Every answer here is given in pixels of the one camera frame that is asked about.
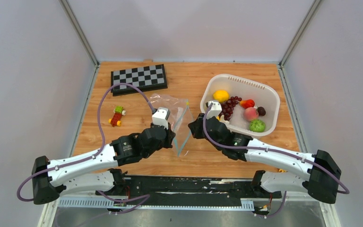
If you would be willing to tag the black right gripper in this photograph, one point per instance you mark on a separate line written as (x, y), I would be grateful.
(195, 127)

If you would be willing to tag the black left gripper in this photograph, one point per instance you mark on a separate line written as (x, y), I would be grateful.
(171, 136)

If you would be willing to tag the clear zip top bag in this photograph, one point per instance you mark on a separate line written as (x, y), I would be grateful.
(179, 118)

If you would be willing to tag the yellow lemon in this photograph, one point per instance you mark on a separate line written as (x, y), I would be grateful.
(221, 96)

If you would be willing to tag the pink peach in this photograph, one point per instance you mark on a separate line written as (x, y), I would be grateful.
(250, 114)

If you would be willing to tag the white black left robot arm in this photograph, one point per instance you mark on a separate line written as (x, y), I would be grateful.
(49, 176)

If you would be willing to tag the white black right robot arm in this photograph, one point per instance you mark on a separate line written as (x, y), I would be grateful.
(316, 174)

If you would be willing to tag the white garlic bulb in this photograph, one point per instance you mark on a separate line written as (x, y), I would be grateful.
(223, 120)

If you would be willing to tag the purple grape bunch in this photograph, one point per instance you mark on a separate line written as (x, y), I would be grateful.
(228, 107)

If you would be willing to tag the red green toy car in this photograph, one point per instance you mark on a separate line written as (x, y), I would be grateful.
(118, 113)

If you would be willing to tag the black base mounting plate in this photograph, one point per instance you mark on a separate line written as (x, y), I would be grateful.
(189, 191)

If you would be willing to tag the red orange wax apple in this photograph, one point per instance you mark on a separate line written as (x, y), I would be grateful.
(247, 103)

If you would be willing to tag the black grey chessboard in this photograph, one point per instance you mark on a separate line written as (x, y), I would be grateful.
(147, 78)

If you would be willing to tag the green custard apple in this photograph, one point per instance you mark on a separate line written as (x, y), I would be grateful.
(257, 125)

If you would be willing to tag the dark brown fig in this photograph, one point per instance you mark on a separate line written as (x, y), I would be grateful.
(261, 111)

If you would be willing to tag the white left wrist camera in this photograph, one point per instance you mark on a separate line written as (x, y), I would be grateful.
(160, 117)

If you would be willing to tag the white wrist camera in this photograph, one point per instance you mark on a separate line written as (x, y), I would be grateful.
(160, 117)
(214, 108)

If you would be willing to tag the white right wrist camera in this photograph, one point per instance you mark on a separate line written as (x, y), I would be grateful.
(214, 108)

